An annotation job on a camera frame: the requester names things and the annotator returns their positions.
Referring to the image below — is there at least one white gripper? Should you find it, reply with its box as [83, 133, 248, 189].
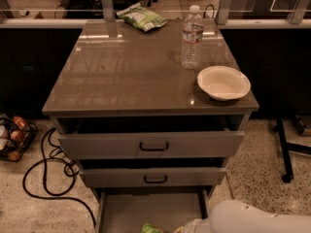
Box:
[174, 218, 212, 233]

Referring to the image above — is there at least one green rice chip bag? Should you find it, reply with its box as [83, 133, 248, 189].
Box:
[141, 223, 164, 233]

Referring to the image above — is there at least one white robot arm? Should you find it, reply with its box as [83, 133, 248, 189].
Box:
[174, 200, 311, 233]

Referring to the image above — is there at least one bottom grey drawer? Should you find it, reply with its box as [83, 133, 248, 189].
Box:
[94, 190, 209, 233]

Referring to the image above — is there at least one grey drawer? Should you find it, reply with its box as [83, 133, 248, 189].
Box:
[81, 167, 225, 188]
[94, 190, 209, 233]
[58, 131, 244, 159]

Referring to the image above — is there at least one middle grey drawer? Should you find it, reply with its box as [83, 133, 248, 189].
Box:
[81, 167, 225, 188]

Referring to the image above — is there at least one top grey drawer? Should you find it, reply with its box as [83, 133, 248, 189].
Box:
[58, 131, 244, 159]

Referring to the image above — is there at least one grey drawer cabinet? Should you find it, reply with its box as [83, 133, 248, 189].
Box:
[41, 18, 260, 233]

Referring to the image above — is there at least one green chip bag at back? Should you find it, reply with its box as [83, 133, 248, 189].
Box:
[117, 3, 167, 32]

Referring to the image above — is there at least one black stand leg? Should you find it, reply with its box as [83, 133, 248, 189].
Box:
[274, 118, 311, 183]

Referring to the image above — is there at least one white paper bowl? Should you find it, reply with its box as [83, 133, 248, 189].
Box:
[197, 66, 251, 101]

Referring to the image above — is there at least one clear plastic water bottle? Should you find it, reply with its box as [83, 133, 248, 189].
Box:
[181, 5, 204, 69]

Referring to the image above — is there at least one black floor cable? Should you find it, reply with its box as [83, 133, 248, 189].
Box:
[21, 127, 97, 228]

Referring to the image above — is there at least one black wire basket with items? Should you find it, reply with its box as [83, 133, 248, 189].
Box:
[0, 114, 38, 162]

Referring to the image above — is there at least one grey metal post right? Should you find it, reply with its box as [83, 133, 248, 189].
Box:
[216, 0, 232, 25]

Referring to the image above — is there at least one grey metal post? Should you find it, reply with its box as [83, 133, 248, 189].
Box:
[216, 0, 232, 25]
[101, 0, 115, 21]

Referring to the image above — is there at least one grey metal post left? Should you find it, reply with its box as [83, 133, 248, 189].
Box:
[101, 0, 115, 21]

